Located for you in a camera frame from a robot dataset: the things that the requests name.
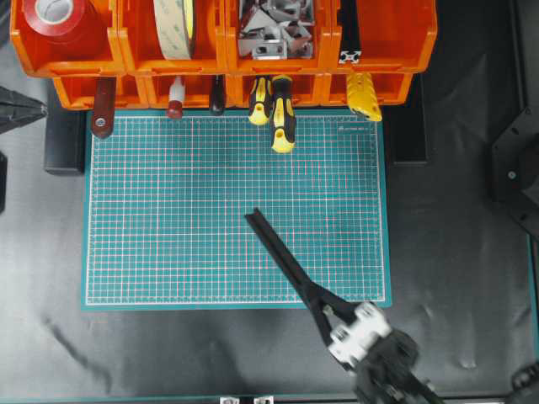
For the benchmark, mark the large yellow black screwdriver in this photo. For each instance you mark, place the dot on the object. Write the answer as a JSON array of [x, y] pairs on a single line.
[[283, 119]]

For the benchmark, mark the red tape roll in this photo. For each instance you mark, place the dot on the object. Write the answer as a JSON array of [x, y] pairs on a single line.
[[58, 21]]

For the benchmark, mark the lower orange bin, screwdrivers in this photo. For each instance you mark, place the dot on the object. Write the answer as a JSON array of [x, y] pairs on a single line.
[[307, 90]]

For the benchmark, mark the upper orange bin, red tape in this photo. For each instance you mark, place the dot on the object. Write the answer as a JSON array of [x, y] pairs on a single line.
[[95, 52]]

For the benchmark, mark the lower orange bin, yellow knife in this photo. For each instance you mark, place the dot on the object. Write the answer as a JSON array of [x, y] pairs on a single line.
[[391, 88]]

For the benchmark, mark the lower orange bin, brown handle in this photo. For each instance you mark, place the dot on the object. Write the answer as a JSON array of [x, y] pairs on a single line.
[[77, 93]]

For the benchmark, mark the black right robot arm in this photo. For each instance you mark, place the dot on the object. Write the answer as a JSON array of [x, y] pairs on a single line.
[[380, 357]]

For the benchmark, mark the brown wooden handled tool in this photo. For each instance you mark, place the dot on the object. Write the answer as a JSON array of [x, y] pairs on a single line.
[[104, 107]]

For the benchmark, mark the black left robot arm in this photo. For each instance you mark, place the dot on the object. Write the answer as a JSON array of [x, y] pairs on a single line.
[[18, 110]]

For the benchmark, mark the yellow utility knife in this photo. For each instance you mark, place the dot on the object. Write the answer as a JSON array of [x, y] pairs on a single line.
[[361, 96]]

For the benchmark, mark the red white handled tool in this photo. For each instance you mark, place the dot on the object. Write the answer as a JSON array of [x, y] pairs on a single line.
[[176, 96]]

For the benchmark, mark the small yellow black screwdriver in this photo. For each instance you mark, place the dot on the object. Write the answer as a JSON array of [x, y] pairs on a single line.
[[260, 101]]

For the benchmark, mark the green cutting mat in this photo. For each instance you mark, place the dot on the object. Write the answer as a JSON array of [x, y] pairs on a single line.
[[166, 201]]

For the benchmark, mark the cream double-sided tape roll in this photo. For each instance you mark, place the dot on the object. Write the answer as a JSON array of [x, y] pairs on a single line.
[[175, 24]]

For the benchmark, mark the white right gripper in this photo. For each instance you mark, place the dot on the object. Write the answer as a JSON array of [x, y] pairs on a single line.
[[349, 344]]

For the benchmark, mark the pile of grey corner brackets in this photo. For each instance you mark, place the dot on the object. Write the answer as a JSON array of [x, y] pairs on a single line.
[[276, 30]]

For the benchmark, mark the dark handled tool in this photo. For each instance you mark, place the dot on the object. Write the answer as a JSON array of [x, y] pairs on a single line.
[[217, 100]]

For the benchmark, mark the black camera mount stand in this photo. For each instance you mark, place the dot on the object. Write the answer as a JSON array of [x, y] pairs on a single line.
[[514, 154]]

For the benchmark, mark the upper orange bin, brackets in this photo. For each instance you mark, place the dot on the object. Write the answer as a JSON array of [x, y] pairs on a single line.
[[325, 49]]

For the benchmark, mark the lower orange bin, small handles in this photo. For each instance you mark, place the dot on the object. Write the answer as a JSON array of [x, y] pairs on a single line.
[[197, 91]]

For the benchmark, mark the upper orange bin, frame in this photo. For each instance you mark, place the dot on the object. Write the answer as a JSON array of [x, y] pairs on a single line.
[[395, 36]]

